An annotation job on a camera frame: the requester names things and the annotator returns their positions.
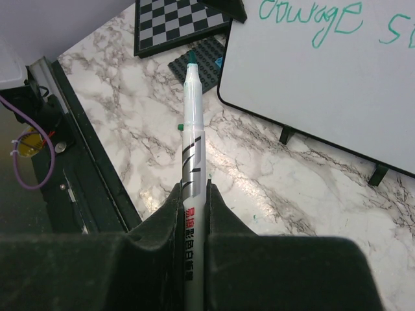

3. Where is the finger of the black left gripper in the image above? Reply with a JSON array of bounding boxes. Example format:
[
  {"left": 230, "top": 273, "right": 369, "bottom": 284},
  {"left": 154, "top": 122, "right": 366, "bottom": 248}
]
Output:
[{"left": 199, "top": 0, "right": 246, "bottom": 23}]

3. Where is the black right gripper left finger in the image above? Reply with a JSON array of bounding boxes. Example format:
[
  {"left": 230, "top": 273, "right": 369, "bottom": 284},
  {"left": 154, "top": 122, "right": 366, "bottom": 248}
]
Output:
[{"left": 1, "top": 185, "right": 184, "bottom": 310}]

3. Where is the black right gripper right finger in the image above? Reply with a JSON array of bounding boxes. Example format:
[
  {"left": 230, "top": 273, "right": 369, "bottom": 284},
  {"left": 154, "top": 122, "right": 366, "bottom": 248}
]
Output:
[{"left": 204, "top": 183, "right": 383, "bottom": 310}]

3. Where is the white whiteboard black frame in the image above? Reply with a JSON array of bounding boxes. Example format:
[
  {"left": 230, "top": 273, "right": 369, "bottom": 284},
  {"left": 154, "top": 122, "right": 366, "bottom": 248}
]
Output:
[{"left": 217, "top": 1, "right": 414, "bottom": 176}]

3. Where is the green whiteboard marker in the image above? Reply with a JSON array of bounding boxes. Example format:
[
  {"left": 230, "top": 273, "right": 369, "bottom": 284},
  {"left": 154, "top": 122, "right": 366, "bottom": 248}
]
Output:
[{"left": 182, "top": 51, "right": 207, "bottom": 310}]

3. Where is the dark grey lego baseplate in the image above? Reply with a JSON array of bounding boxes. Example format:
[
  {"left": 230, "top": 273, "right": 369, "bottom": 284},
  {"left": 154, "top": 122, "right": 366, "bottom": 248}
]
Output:
[{"left": 168, "top": 36, "right": 224, "bottom": 93}]

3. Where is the black and silver chessboard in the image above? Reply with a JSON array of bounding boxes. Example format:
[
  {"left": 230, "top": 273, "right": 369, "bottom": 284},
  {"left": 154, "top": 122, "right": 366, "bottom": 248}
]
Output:
[{"left": 134, "top": 0, "right": 230, "bottom": 58}]

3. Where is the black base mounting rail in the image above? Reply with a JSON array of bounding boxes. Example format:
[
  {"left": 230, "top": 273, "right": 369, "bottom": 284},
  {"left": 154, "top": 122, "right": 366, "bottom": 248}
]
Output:
[{"left": 30, "top": 58, "right": 142, "bottom": 234}]

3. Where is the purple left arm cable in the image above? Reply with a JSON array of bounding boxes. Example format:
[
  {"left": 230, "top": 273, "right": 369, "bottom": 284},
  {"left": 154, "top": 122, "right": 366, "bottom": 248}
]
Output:
[{"left": 0, "top": 95, "right": 56, "bottom": 190}]

